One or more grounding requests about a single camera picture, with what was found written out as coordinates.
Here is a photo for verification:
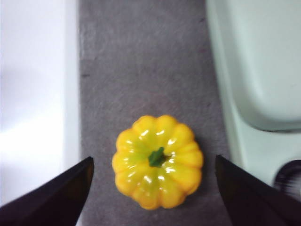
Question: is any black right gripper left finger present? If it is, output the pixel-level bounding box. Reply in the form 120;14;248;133
0;156;95;226

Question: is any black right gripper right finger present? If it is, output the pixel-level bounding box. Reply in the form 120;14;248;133
215;154;301;226

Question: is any yellow toy pumpkin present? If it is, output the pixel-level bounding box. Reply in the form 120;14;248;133
111;114;204;211

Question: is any chrome control knob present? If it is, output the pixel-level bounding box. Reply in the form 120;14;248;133
275;159;301;189

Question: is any mint green breakfast machine base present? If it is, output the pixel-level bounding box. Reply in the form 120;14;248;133
206;0;301;190

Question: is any green griddle cover, chrome handle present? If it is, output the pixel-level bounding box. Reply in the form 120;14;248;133
208;0;301;132

